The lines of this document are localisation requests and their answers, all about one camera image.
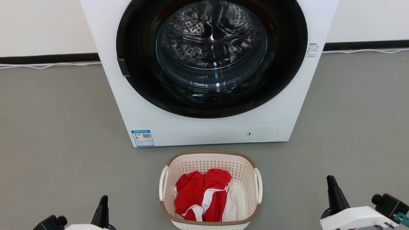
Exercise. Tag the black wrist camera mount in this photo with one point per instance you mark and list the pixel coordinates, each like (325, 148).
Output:
(389, 206)
(49, 223)

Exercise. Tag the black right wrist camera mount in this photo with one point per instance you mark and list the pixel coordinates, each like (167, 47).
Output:
(389, 206)

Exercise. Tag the white front-load washing machine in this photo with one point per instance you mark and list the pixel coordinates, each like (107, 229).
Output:
(204, 132)

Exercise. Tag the cream perforated laundry basket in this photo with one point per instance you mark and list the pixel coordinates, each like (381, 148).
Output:
(206, 161)

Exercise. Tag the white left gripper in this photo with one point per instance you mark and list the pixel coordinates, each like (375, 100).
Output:
(86, 227)

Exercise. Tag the round white filter cover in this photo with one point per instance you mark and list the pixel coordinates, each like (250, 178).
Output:
(262, 133)

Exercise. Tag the steel washer drum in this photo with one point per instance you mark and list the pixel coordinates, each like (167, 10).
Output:
(195, 27)

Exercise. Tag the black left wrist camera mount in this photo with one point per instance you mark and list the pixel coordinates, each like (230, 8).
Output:
(49, 223)

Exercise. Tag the small printed text label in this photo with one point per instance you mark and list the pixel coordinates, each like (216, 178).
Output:
(312, 50)

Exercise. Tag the red and white garment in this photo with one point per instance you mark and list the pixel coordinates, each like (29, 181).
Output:
(196, 193)

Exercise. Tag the blue energy label sticker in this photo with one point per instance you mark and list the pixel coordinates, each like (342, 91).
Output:
(142, 138)

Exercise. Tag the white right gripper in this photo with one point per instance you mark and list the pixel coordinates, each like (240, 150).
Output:
(358, 218)

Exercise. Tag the white cloth garment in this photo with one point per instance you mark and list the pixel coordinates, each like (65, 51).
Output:
(230, 204)

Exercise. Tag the black round washer door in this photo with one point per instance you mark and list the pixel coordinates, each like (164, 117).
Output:
(137, 48)

